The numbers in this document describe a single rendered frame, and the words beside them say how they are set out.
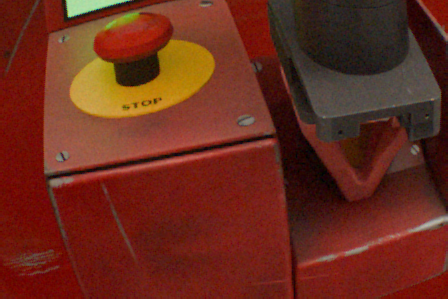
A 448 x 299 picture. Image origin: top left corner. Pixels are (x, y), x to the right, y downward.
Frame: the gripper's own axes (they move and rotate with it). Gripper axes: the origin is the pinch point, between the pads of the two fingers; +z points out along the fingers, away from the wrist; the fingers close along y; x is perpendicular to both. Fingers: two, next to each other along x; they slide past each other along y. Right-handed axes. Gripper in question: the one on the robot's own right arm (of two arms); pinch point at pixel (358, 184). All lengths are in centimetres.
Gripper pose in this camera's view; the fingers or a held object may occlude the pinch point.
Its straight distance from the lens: 55.3
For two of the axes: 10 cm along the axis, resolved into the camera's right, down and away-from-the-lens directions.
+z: 0.8, 7.5, 6.5
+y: -1.6, -6.3, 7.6
